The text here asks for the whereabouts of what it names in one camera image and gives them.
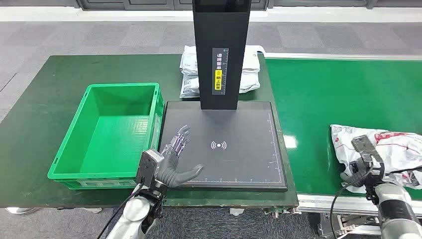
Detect dark cabinet doors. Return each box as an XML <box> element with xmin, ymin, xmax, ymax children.
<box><xmin>76</xmin><ymin>0</ymin><xmax>378</xmax><ymax>10</ymax></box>

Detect green conveyor belt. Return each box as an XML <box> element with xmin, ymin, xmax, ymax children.
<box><xmin>265</xmin><ymin>57</ymin><xmax>422</xmax><ymax>200</ymax></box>

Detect black scanner base plate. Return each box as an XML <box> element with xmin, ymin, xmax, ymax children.
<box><xmin>159</xmin><ymin>100</ymin><xmax>288</xmax><ymax>192</ymax></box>

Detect green plastic crate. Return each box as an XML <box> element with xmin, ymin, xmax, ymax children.
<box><xmin>47</xmin><ymin>82</ymin><xmax>165</xmax><ymax>190</ymax></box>

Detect flat grey stacked parcel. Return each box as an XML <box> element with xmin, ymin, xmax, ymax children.
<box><xmin>179</xmin><ymin>71</ymin><xmax>261</xmax><ymax>99</ymax></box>
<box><xmin>179</xmin><ymin>45</ymin><xmax>261</xmax><ymax>76</ymax></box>

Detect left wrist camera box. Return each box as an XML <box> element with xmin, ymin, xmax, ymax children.
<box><xmin>135</xmin><ymin>149</ymin><xmax>165</xmax><ymax>187</ymax></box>

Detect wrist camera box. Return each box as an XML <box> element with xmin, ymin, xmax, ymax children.
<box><xmin>135</xmin><ymin>149</ymin><xmax>165</xmax><ymax>187</ymax></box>
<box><xmin>351</xmin><ymin>135</ymin><xmax>385</xmax><ymax>166</ymax></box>

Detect black scanner column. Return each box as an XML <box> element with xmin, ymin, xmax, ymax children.
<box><xmin>192</xmin><ymin>0</ymin><xmax>252</xmax><ymax>111</ymax></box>

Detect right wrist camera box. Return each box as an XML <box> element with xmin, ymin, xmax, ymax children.
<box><xmin>351</xmin><ymin>135</ymin><xmax>385</xmax><ymax>166</ymax></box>

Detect grey parcel black print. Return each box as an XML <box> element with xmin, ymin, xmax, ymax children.
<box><xmin>330</xmin><ymin>124</ymin><xmax>422</xmax><ymax>194</ymax></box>

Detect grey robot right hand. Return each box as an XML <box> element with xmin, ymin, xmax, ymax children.
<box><xmin>341</xmin><ymin>157</ymin><xmax>385</xmax><ymax>195</ymax></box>

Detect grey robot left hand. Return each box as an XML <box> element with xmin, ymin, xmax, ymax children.
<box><xmin>155</xmin><ymin>124</ymin><xmax>205</xmax><ymax>189</ymax></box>

